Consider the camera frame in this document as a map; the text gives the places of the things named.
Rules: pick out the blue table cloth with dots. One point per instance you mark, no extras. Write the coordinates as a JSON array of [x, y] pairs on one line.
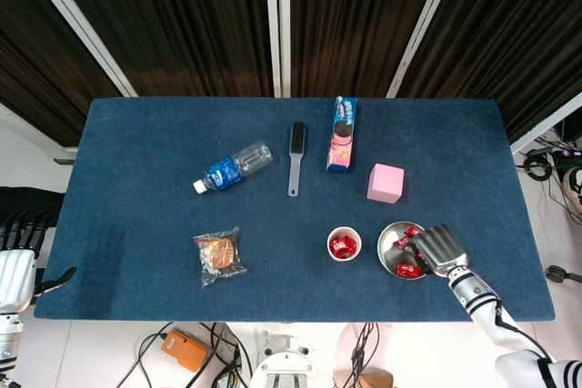
[[136, 224]]

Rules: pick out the blue pink cookie box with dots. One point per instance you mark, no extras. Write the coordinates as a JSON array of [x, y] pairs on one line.
[[341, 152]]

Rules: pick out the clear bottle blue label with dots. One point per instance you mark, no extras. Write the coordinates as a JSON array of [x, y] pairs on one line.
[[223, 173]]

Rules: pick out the white black sneaker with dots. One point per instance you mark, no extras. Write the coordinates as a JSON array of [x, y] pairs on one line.
[[575, 188]]

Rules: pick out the orange device box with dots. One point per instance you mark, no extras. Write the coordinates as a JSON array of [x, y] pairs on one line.
[[184, 349]]

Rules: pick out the brown wooden object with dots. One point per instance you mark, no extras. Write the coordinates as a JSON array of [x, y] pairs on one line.
[[377, 381]]

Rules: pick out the grey brush black bristles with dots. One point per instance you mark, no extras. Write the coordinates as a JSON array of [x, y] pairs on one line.
[[298, 142]]

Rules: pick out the red candy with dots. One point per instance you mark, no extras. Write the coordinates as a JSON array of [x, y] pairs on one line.
[[350, 245], [402, 242], [337, 247], [416, 230], [408, 270]]

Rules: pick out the white frame post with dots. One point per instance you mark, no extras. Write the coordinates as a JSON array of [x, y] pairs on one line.
[[545, 124], [285, 42], [424, 20], [271, 20], [74, 15]]

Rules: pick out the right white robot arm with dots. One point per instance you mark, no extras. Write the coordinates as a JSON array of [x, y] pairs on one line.
[[473, 292]]

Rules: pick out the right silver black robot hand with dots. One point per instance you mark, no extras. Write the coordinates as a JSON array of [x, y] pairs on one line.
[[441, 249]]

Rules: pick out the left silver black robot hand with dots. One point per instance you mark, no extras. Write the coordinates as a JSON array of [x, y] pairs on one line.
[[16, 279]]

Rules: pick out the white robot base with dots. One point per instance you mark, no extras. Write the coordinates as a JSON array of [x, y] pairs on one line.
[[286, 365]]

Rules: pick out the bread in clear wrapper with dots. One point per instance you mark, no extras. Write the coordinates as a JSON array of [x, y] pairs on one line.
[[219, 252]]

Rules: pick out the pink foam cube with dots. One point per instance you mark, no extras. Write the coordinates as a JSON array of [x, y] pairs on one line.
[[385, 181]]

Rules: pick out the white paper cup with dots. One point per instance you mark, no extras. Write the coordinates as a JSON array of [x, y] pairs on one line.
[[344, 260]]

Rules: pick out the black bulky object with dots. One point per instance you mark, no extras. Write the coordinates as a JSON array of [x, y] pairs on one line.
[[27, 199]]

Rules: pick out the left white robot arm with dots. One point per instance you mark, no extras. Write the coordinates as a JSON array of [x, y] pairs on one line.
[[7, 342]]

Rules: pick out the dark pleated curtain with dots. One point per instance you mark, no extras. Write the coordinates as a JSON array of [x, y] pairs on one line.
[[354, 20], [182, 20], [523, 42], [36, 65]]

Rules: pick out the silver metal plate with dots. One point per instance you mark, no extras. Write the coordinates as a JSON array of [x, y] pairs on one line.
[[391, 261]]

